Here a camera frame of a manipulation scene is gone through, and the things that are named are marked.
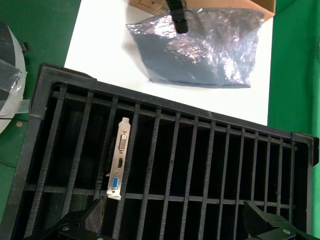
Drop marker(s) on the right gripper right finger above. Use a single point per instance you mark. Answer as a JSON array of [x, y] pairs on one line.
[[270, 227]]

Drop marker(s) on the brown cardboard box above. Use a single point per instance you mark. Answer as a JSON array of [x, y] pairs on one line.
[[262, 6]]

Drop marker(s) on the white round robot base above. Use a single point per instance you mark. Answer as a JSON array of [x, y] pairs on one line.
[[7, 37]]

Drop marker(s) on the small black clip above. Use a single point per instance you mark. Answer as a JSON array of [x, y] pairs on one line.
[[25, 47]]

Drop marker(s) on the translucent grey antistatic bag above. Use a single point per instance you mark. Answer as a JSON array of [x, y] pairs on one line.
[[200, 55]]

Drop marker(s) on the small brown round disc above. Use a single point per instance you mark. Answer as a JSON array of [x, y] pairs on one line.
[[18, 124]]

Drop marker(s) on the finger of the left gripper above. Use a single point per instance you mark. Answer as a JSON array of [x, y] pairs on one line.
[[178, 17]]

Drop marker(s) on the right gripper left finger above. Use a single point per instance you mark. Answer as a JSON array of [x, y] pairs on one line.
[[75, 225]]

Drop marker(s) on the graphics card with metal bracket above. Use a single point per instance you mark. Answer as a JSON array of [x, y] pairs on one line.
[[116, 172]]

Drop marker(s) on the green tablecloth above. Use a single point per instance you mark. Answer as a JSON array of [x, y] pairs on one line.
[[295, 75]]

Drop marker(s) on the black slotted plastic container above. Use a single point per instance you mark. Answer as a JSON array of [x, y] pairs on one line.
[[70, 77]]

